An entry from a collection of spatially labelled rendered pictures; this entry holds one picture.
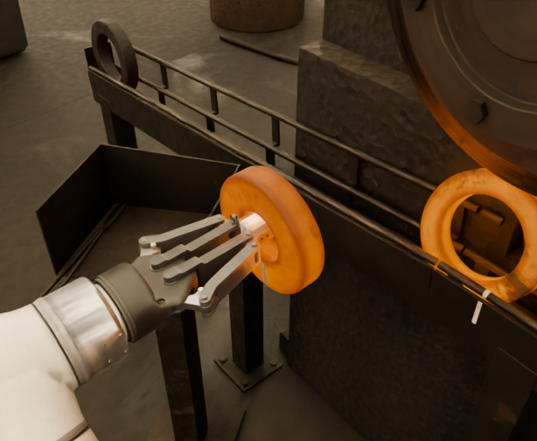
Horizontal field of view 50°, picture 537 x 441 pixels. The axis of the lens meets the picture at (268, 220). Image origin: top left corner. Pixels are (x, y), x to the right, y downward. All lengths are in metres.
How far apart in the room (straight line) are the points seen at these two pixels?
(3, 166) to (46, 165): 0.17
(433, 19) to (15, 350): 0.48
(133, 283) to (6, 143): 2.13
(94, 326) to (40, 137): 2.14
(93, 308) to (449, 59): 0.40
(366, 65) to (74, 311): 0.62
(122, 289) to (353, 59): 0.59
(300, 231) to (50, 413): 0.29
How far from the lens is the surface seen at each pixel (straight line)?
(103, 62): 1.61
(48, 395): 0.54
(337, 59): 0.98
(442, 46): 0.60
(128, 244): 1.04
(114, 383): 1.60
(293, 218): 0.60
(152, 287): 0.59
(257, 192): 0.62
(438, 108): 0.73
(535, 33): 0.54
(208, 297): 0.57
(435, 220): 0.85
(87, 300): 0.55
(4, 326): 0.55
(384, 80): 0.93
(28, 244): 2.07
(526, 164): 0.67
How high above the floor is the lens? 1.26
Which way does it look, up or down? 39 degrees down
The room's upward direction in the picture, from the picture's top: straight up
